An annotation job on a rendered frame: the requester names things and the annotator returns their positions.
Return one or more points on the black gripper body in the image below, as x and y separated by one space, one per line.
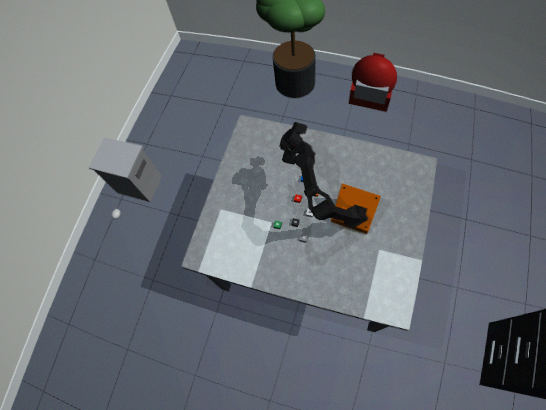
299 128

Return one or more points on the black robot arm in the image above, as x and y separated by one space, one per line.
352 217

